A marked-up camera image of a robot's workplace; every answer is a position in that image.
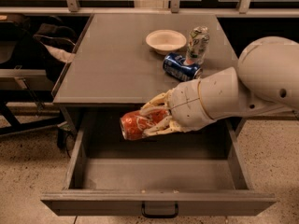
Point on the red coke can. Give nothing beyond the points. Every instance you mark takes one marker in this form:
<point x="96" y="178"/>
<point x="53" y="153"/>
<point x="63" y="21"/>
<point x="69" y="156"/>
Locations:
<point x="135" y="123"/>

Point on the blue pepsi can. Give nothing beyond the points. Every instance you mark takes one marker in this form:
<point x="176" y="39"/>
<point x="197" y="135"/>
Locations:
<point x="174" y="66"/>

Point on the metal window railing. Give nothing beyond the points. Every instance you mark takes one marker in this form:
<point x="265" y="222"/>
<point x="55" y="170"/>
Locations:
<point x="149" y="3"/>

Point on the grey cabinet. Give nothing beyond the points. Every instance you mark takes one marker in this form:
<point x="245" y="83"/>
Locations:
<point x="114" y="70"/>

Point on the black drawer handle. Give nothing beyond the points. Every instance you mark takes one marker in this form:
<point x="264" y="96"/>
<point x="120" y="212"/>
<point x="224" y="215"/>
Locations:
<point x="159" y="210"/>

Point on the black bag with white cloth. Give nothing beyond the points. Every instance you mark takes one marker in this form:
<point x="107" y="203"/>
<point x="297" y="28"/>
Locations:
<point x="50" y="47"/>

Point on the open grey top drawer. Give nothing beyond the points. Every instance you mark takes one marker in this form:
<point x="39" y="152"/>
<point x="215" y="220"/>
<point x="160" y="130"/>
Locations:
<point x="203" y="172"/>

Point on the black metal stand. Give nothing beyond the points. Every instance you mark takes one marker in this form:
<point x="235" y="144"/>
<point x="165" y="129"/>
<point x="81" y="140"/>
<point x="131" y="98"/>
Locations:
<point x="26" y="106"/>

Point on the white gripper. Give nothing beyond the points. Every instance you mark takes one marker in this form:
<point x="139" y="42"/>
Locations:
<point x="186" y="104"/>

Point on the white bowl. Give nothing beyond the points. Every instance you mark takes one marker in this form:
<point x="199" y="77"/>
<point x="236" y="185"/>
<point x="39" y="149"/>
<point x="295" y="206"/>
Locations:
<point x="165" y="41"/>

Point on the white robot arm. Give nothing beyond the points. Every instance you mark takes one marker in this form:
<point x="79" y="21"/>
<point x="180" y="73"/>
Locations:
<point x="266" y="79"/>

